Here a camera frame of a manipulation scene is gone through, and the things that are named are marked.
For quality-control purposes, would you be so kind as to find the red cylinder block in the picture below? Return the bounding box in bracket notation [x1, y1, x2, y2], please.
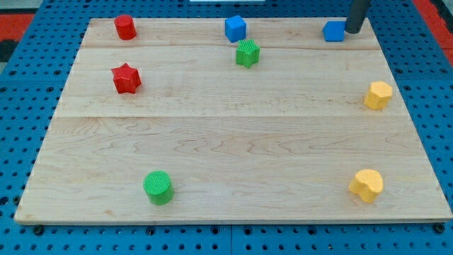
[114, 14, 137, 40]

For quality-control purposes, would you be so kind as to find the yellow hexagon block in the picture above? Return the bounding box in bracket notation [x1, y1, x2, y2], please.
[363, 81, 393, 110]

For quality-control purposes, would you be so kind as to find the blue cube block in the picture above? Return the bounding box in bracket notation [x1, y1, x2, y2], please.
[224, 15, 246, 43]

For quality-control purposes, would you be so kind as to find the red star block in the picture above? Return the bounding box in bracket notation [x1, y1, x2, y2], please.
[111, 63, 142, 94]

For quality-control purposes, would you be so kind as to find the green cylinder block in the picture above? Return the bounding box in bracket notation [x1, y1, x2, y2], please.
[143, 171, 174, 205]

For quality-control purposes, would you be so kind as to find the green star block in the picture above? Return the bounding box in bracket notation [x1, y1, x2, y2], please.
[236, 39, 260, 69]

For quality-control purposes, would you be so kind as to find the light wooden board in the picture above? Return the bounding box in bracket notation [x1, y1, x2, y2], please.
[14, 18, 452, 225]

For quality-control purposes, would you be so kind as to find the yellow heart block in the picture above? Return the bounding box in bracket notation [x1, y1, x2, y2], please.
[348, 169, 384, 203]

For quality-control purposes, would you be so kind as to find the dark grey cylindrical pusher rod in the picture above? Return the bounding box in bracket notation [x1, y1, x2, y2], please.
[345, 0, 371, 34]

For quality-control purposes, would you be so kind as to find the blue hexagon block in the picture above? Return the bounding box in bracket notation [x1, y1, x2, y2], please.
[322, 21, 345, 42]

